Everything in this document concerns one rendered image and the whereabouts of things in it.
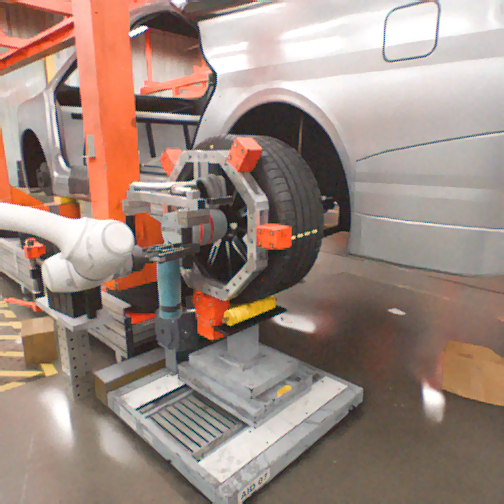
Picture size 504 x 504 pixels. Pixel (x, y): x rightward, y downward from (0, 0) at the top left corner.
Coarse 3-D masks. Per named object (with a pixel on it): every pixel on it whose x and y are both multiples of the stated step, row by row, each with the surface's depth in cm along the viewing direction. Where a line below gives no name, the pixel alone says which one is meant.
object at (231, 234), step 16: (192, 176) 163; (224, 176) 154; (224, 208) 162; (240, 208) 154; (240, 224) 152; (224, 240) 159; (240, 240) 153; (208, 256) 175; (224, 256) 180; (240, 256) 185; (208, 272) 167; (224, 272) 170
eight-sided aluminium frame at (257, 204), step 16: (192, 160) 148; (208, 160) 142; (224, 160) 135; (176, 176) 156; (240, 176) 133; (240, 192) 133; (256, 192) 134; (176, 208) 167; (256, 208) 130; (256, 224) 131; (256, 240) 132; (256, 256) 134; (240, 272) 140; (256, 272) 141; (192, 288) 162; (208, 288) 155; (224, 288) 148; (240, 288) 148
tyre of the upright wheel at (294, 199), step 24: (216, 144) 149; (264, 144) 144; (264, 168) 135; (288, 168) 140; (264, 192) 137; (288, 192) 135; (312, 192) 144; (288, 216) 133; (312, 216) 143; (312, 240) 145; (288, 264) 140; (312, 264) 154; (264, 288) 145; (288, 288) 163
